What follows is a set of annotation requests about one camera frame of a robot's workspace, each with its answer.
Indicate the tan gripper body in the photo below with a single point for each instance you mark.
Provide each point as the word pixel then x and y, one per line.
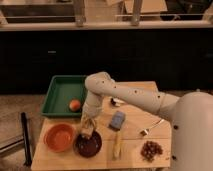
pixel 88 123

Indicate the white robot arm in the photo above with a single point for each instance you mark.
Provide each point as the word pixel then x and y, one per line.
pixel 190 116

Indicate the purple bowl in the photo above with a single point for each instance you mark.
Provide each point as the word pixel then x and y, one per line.
pixel 88 147

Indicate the orange bowl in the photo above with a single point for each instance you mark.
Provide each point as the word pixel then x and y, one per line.
pixel 60 137

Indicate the orange fruit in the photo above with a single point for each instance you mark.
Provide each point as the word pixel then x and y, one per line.
pixel 74 105

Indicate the blue sponge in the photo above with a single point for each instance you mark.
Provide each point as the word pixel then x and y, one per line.
pixel 117 120

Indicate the green plastic tray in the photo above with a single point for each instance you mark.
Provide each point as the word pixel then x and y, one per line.
pixel 62 90

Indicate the metal fork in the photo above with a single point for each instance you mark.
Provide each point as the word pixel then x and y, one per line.
pixel 147 130

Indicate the bunch of red grapes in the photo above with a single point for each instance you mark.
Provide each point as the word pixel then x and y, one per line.
pixel 150 149

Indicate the black stand left of table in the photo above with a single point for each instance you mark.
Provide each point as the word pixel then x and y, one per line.
pixel 28 160

